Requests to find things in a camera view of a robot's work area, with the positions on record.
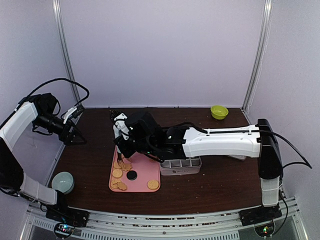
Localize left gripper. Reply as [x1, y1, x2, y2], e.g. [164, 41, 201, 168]
[34, 112, 87, 146]

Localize metal serving tongs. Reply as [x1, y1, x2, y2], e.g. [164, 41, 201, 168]
[117, 153, 126, 169]

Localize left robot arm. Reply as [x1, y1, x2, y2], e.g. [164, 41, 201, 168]
[0, 93, 86, 222]

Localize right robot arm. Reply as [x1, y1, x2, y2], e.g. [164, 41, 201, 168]
[110, 110, 283, 221]

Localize pink plastic tray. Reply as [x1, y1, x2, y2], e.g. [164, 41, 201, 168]
[108, 149, 161, 193]

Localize black sandwich cookie lower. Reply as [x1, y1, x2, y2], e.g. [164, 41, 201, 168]
[126, 170, 138, 181]

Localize round tan cookie bottom right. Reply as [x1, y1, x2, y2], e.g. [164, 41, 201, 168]
[147, 179, 160, 190]

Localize white divided cookie tin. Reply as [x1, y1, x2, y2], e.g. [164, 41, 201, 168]
[160, 157, 202, 176]

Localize green plastic bowl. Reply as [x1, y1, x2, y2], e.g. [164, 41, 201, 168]
[210, 105, 229, 120]

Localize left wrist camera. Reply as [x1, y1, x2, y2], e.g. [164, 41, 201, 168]
[61, 105, 85, 124]

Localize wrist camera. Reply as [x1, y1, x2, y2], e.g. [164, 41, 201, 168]
[109, 110, 130, 140]
[61, 105, 85, 124]

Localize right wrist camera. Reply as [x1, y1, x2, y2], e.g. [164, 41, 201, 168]
[109, 110, 130, 140]

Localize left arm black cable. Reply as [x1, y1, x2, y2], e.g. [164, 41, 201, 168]
[19, 77, 90, 111]

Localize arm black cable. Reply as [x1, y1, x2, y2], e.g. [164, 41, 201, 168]
[19, 77, 90, 111]
[267, 131, 313, 170]

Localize left frame post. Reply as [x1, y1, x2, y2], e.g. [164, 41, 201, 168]
[52, 0, 82, 106]

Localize frame post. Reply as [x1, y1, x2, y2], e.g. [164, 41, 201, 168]
[242, 0, 274, 114]
[52, 0, 82, 106]

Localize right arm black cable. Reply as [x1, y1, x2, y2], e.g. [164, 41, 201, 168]
[267, 131, 313, 170]

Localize right frame post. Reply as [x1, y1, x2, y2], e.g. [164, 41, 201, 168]
[242, 0, 274, 114]

